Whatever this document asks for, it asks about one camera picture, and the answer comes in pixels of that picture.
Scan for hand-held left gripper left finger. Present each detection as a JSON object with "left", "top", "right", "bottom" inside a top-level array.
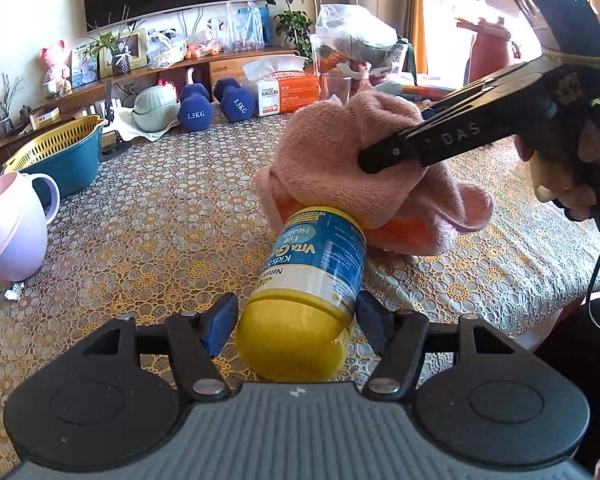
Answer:
[{"left": 82, "top": 292, "right": 241, "bottom": 403}]

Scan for pink fluffy towel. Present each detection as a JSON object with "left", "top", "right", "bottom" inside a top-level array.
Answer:
[{"left": 254, "top": 91, "right": 495, "bottom": 256}]

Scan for teal basin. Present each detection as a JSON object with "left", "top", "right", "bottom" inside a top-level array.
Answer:
[{"left": 27, "top": 125, "right": 105, "bottom": 206}]

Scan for plastic bag with dark contents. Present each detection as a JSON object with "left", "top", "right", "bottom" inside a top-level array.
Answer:
[{"left": 314, "top": 4, "right": 398, "bottom": 63}]

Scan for patterned lace tablecloth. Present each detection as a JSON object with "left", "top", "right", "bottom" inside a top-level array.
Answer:
[{"left": 0, "top": 95, "right": 600, "bottom": 461}]

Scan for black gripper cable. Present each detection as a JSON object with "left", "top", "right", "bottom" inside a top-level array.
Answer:
[{"left": 582, "top": 232, "right": 600, "bottom": 333}]

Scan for small plant in black pot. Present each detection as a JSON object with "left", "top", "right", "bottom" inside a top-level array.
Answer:
[{"left": 80, "top": 7, "right": 146, "bottom": 77}]

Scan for white plastic bag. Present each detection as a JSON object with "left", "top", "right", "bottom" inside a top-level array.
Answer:
[{"left": 145, "top": 27, "right": 188, "bottom": 70}]

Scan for person's dark clothed leg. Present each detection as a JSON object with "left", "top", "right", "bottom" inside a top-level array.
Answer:
[{"left": 547, "top": 296, "right": 600, "bottom": 466}]

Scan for yellow photo frame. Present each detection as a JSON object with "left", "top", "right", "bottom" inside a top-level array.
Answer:
[{"left": 99, "top": 27, "right": 148, "bottom": 78}]

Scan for pale green bowl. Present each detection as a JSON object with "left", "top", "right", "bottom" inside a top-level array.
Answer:
[{"left": 131, "top": 84, "right": 181, "bottom": 132}]

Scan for clear drinking glass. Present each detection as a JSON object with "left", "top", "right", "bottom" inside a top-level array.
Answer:
[{"left": 320, "top": 71, "right": 353, "bottom": 108}]

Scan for yellow lid vitamin bottle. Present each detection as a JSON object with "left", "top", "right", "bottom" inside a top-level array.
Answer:
[{"left": 235, "top": 206, "right": 368, "bottom": 383}]

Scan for wooden television stand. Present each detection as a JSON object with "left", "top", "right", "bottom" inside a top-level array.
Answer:
[{"left": 0, "top": 45, "right": 311, "bottom": 171}]

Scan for white cloth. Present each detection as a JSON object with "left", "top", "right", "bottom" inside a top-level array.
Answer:
[{"left": 115, "top": 107, "right": 178, "bottom": 143}]

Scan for orange cloth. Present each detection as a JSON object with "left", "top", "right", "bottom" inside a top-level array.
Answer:
[{"left": 275, "top": 195, "right": 431, "bottom": 256}]

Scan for yellow colander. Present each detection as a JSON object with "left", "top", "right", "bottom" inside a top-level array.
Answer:
[{"left": 2, "top": 115, "right": 106, "bottom": 173}]

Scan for small picture frame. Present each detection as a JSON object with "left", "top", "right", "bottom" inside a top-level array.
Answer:
[{"left": 70, "top": 42, "right": 101, "bottom": 88}]

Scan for blue dumbbell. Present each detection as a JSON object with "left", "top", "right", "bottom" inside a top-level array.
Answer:
[
  {"left": 212, "top": 77, "right": 258, "bottom": 122},
  {"left": 176, "top": 82, "right": 216, "bottom": 133}
]

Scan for vase with dry twigs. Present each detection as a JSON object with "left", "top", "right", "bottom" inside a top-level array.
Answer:
[{"left": 0, "top": 74, "right": 23, "bottom": 133}]

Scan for black stand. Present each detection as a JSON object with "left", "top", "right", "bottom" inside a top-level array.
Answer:
[{"left": 100, "top": 80, "right": 133, "bottom": 153}]

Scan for orange white tissue pack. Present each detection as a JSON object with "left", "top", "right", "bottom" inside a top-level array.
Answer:
[{"left": 242, "top": 56, "right": 321, "bottom": 116}]

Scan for clear plastic bags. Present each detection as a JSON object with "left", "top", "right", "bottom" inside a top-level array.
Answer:
[{"left": 202, "top": 0, "right": 271, "bottom": 53}]

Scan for large potted plant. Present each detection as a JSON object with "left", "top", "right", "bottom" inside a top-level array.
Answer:
[{"left": 252, "top": 0, "right": 331, "bottom": 61}]

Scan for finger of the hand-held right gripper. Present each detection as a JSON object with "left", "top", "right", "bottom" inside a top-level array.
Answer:
[
  {"left": 357, "top": 100, "right": 542, "bottom": 176},
  {"left": 420, "top": 62, "right": 552, "bottom": 123}
]

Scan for pink teddy bear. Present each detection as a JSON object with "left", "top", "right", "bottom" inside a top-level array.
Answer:
[{"left": 40, "top": 40, "right": 72, "bottom": 98}]

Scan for red brown flask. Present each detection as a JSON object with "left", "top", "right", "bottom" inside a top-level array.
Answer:
[{"left": 455, "top": 17, "right": 523, "bottom": 86}]

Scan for pink plastic pitcher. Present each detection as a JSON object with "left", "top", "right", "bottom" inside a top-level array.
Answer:
[{"left": 0, "top": 171, "right": 61, "bottom": 283}]

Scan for person's right hand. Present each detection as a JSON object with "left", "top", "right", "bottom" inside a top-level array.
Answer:
[{"left": 514, "top": 119, "right": 600, "bottom": 222}]

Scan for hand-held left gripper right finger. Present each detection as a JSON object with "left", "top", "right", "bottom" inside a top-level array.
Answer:
[{"left": 355, "top": 292, "right": 516, "bottom": 397}]

